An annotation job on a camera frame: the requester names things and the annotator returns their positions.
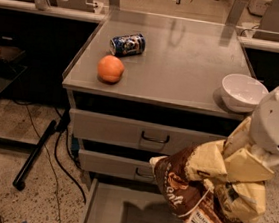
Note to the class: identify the top grey drawer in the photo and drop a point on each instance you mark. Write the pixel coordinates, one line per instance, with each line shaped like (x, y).
(135, 134)

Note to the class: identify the orange fruit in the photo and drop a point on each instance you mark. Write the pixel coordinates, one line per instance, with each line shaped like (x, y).
(110, 69)

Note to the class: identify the grey metal drawer cabinet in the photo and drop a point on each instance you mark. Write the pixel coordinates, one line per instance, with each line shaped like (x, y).
(176, 81)

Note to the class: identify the black metal stand leg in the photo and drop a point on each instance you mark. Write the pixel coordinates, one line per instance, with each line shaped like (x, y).
(19, 181)

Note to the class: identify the brown sea salt chip bag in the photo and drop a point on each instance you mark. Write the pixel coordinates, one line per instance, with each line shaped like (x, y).
(201, 186)

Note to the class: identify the bottom open grey drawer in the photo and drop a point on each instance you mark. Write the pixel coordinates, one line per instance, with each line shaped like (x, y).
(133, 203)

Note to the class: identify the white ceramic bowl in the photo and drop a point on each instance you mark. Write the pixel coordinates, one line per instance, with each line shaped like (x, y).
(241, 93)

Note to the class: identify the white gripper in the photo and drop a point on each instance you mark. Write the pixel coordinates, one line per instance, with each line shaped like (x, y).
(276, 123)

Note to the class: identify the blue soda can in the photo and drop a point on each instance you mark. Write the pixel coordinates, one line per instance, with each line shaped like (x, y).
(127, 45)

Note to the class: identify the middle grey drawer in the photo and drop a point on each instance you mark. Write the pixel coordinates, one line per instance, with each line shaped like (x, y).
(116, 166)

